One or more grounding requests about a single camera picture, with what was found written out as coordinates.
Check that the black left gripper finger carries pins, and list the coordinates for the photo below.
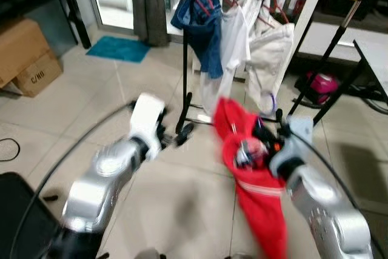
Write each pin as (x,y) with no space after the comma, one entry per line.
(165,111)
(185,133)

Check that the red white-striped garment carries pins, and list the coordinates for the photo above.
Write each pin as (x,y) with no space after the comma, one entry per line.
(260,210)

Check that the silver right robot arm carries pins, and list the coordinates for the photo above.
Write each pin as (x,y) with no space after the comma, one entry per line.
(327,210)

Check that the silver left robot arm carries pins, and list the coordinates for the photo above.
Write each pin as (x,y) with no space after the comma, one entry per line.
(100,180)

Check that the magenta round appliance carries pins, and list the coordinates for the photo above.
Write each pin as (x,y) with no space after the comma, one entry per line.
(321,84)

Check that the teal rug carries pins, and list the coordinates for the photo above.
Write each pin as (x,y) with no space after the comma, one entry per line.
(118,48)

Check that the beige trousers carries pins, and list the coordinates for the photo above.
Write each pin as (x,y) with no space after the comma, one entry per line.
(273,59)

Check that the blue denim jeans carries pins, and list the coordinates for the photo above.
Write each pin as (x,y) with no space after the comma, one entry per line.
(209,40)

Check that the white shirt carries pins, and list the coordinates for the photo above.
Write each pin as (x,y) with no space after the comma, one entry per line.
(233,40)

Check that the grey curtain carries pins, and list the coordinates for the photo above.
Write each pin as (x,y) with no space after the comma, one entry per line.
(148,4)

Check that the grey right robot foot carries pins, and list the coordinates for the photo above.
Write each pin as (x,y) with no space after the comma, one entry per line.
(242,255)

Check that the grey robot foot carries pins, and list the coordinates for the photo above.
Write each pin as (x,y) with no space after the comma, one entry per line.
(148,253)
(242,255)

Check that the grey left robot foot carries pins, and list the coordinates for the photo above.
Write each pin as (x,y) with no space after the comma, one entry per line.
(148,253)

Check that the small printed cardboard box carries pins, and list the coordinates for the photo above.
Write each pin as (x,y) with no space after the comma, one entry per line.
(39,77)

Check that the white table with black legs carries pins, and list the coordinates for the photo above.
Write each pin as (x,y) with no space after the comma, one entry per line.
(376,59)

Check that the large plain cardboard box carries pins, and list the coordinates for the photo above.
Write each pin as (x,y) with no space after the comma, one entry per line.
(18,47)

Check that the black chair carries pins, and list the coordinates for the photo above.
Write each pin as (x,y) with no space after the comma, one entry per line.
(15,210)

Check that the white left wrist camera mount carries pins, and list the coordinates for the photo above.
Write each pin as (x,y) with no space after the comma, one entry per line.
(145,119)

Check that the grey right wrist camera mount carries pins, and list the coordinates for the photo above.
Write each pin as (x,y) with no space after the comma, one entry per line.
(298,130)

